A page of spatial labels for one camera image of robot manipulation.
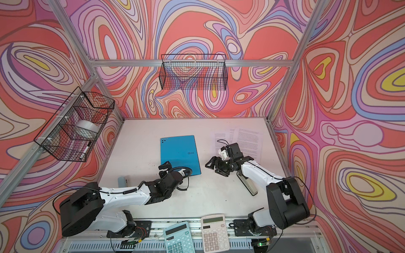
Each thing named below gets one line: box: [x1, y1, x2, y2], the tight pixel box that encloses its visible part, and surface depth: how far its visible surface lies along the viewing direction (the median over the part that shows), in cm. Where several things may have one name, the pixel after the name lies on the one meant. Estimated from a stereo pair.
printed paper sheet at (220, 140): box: [214, 132, 227, 157], surface depth 111 cm
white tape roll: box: [74, 119, 100, 134], surface depth 75 cm
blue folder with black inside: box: [160, 134, 202, 177], surface depth 107 cm
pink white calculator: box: [200, 213, 231, 253], surface depth 72 cm
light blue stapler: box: [117, 176, 126, 188], surface depth 85 cm
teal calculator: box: [162, 221, 195, 253], surface depth 70 cm
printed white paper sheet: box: [233, 127, 264, 165], surface depth 111 cm
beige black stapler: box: [236, 171, 258, 197], surface depth 86 cm
